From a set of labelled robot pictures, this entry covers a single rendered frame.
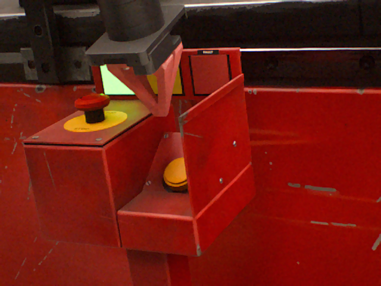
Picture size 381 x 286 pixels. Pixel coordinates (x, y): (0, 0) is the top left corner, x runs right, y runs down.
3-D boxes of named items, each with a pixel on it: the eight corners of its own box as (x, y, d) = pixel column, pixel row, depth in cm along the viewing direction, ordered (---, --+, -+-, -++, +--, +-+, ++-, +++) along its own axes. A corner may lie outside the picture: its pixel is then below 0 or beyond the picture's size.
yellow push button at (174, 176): (165, 195, 83) (158, 184, 81) (175, 166, 84) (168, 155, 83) (196, 196, 81) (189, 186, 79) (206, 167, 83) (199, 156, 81)
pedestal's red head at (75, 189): (41, 241, 84) (9, 87, 79) (114, 186, 98) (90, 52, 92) (200, 258, 75) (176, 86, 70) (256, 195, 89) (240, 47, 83)
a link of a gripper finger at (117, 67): (208, 91, 79) (187, 11, 75) (181, 128, 74) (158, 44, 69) (152, 91, 82) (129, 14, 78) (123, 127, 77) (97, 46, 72)
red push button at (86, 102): (72, 131, 83) (66, 100, 82) (91, 120, 87) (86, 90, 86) (102, 132, 82) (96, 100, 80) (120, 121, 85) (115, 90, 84)
